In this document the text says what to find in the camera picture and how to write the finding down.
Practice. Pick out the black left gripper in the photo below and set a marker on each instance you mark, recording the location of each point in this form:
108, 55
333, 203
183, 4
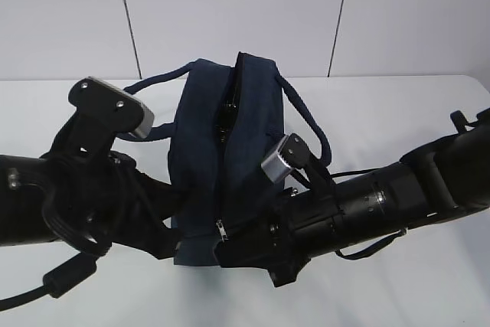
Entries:
125, 206

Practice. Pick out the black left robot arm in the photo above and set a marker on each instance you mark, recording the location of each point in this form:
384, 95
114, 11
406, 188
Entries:
86, 194

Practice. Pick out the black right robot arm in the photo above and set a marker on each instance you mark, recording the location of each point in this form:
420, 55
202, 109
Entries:
438, 182

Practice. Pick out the navy blue lunch bag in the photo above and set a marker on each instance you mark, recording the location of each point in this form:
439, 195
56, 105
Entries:
228, 119

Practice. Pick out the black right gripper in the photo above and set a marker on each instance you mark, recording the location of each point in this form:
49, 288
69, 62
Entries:
265, 243

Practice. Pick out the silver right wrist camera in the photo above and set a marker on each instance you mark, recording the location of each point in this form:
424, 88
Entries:
291, 156

